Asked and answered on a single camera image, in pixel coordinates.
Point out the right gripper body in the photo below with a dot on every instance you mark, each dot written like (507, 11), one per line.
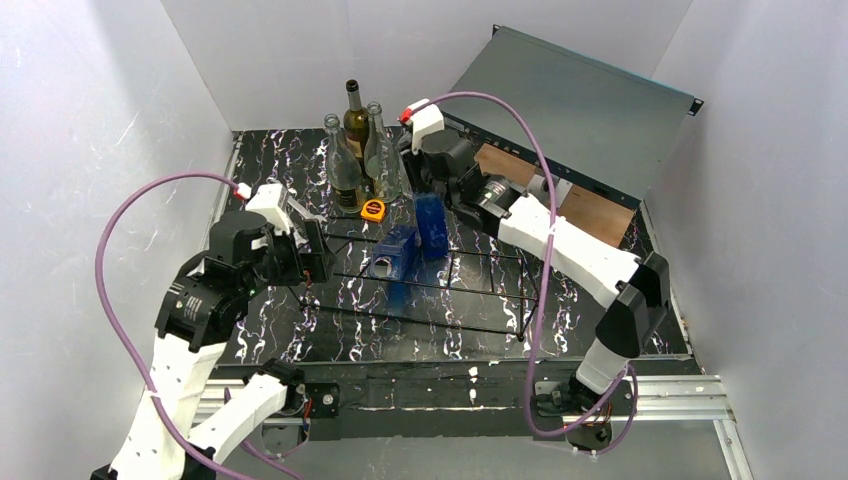
(419, 169)

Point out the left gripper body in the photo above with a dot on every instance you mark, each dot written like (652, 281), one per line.
(317, 250)

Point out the blue square bottle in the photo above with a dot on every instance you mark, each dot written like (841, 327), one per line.
(391, 259)
(432, 226)

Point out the clear bottle with dark label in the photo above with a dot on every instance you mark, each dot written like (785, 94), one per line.
(343, 170)

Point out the black wire wine rack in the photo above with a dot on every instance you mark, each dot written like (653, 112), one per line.
(487, 292)

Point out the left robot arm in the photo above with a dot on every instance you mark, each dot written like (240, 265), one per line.
(248, 251)

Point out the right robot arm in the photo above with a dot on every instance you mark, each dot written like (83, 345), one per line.
(633, 291)

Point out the tall clear glass bottle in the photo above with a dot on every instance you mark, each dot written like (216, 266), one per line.
(382, 161)

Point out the dark green wine bottle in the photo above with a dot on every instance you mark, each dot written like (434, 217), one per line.
(356, 126)

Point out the grey rack server unit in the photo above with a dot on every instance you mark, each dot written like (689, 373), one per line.
(601, 128)

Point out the yellow tape measure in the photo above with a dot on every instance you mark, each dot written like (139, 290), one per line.
(373, 210)

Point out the wooden board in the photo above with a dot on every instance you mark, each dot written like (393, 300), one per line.
(596, 215)

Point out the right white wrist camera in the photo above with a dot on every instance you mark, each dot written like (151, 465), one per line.
(421, 118)

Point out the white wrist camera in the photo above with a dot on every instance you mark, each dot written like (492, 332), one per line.
(421, 118)
(268, 200)

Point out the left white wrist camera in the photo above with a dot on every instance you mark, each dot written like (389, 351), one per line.
(268, 200)

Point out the metal bracket on board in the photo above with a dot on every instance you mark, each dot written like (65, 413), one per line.
(560, 189)

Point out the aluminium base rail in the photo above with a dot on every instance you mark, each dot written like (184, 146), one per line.
(675, 397)

